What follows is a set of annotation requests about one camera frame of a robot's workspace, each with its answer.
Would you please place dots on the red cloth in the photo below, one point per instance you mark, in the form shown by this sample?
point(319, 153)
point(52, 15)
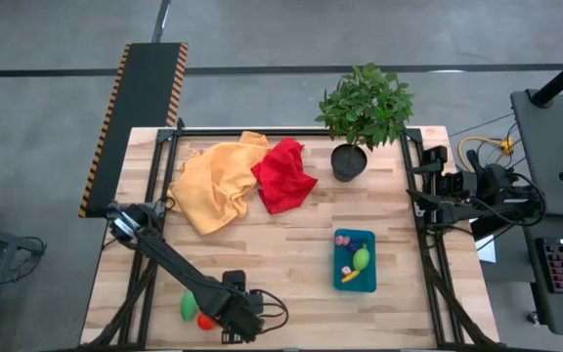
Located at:
point(284, 178)

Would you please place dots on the yellow orange toy piece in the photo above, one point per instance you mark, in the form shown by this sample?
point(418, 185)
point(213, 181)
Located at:
point(350, 277)

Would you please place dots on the white paper sheet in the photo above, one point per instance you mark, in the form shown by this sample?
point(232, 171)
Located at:
point(488, 250)

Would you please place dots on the teal plastic tupperware container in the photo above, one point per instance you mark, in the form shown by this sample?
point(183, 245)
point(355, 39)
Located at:
point(359, 286)

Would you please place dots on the grey desk with keyboard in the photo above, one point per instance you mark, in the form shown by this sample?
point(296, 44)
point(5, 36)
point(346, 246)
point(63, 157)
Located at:
point(555, 313)

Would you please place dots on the pink white toy piece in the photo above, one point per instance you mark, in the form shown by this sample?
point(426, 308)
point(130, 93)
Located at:
point(346, 270)

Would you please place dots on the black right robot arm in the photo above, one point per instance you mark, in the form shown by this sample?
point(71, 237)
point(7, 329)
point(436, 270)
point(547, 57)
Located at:
point(496, 188)

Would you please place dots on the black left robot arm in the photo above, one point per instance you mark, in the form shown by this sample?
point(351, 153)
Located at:
point(174, 264)

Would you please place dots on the green toy cucumber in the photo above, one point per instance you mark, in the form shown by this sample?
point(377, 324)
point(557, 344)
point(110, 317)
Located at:
point(187, 305)

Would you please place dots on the pink toy food piece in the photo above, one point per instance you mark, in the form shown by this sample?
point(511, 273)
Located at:
point(338, 240)
point(346, 240)

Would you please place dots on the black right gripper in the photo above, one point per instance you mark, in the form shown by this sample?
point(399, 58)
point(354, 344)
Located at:
point(450, 188)

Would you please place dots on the yellow orange cloth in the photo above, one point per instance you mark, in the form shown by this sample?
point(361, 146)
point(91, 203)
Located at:
point(218, 181)

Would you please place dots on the black pole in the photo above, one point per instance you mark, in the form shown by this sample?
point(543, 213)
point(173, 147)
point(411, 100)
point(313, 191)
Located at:
point(562, 75)

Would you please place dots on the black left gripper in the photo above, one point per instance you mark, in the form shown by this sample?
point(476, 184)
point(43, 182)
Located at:
point(247, 313)

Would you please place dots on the black ramp hazard stripe edges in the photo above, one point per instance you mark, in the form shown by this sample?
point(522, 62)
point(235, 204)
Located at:
point(140, 107)

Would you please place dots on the green toy mango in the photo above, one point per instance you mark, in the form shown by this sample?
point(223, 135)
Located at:
point(361, 259)

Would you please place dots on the green potted plant black pot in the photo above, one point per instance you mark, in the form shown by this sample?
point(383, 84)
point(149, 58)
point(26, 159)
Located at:
point(364, 107)

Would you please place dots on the grey desk with pole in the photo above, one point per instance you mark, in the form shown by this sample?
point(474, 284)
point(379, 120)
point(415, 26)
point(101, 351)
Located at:
point(545, 137)

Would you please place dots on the red toy tomato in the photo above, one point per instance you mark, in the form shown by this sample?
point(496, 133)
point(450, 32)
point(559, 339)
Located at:
point(205, 321)

